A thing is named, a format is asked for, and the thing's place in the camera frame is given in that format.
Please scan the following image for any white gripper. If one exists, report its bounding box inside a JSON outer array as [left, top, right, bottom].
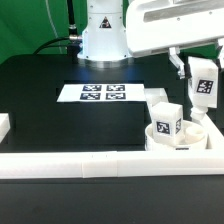
[[126, 0, 224, 79]]

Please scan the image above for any white round stool seat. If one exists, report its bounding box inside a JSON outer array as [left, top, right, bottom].
[[145, 120, 208, 151]]

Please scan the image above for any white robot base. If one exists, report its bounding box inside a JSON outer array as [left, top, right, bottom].
[[77, 0, 132, 69]]

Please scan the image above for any white marker sheet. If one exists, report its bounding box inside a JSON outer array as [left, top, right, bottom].
[[57, 83, 145, 103]]

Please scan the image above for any white right fence rail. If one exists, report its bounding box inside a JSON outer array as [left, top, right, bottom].
[[201, 115, 224, 150]]

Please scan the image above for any white fence rail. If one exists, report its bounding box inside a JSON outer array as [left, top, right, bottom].
[[0, 113, 10, 143], [201, 115, 224, 150], [0, 150, 224, 179]]

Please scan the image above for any black cable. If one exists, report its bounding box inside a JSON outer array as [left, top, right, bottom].
[[33, 0, 83, 55]]

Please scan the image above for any white front fence rail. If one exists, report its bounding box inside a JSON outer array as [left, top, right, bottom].
[[0, 150, 224, 179]]

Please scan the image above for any white left fence rail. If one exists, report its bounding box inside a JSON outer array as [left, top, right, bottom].
[[0, 113, 10, 143]]

